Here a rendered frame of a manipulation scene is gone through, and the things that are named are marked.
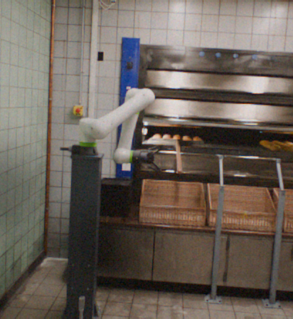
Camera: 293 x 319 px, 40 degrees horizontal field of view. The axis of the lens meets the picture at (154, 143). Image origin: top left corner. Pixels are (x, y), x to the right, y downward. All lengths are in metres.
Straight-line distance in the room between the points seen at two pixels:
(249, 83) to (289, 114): 0.47
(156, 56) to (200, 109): 0.63
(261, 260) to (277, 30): 2.02
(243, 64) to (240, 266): 1.78
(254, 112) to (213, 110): 0.37
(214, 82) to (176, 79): 0.35
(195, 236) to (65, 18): 2.28
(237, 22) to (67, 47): 1.57
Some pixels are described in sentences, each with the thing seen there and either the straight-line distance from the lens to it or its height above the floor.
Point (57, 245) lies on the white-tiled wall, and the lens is 4.17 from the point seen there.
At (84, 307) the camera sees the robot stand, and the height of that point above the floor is 0.14.
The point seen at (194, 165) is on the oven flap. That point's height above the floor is 1.01.
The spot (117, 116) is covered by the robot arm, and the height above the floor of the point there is 1.48.
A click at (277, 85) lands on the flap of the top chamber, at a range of 3.88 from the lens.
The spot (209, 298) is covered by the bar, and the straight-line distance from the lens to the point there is 3.57.
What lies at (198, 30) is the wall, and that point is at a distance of 3.81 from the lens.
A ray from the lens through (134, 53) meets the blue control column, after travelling 3.77.
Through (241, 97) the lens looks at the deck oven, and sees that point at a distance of 3.81.
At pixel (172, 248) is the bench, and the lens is 3.43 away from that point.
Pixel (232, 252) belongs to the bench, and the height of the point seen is 0.40.
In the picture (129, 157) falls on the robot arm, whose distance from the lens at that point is 2.75.
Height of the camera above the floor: 1.60
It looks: 6 degrees down
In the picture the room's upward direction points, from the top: 3 degrees clockwise
